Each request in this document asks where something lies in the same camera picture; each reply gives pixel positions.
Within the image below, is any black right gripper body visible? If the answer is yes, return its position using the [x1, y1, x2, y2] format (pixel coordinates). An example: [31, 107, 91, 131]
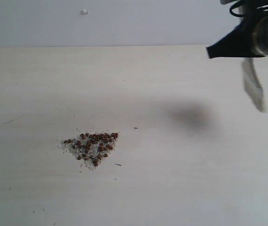
[206, 0, 268, 59]

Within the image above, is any wooden paint brush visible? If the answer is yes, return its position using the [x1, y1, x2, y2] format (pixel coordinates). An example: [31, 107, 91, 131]
[241, 57, 266, 113]

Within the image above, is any pile of beans and grains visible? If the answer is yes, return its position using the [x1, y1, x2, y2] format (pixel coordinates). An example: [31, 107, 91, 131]
[56, 129, 120, 173]

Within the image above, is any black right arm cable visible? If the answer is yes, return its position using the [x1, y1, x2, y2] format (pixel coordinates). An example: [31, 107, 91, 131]
[229, 0, 268, 18]

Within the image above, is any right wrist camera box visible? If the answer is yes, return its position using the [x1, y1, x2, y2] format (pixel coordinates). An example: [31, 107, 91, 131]
[220, 0, 235, 5]

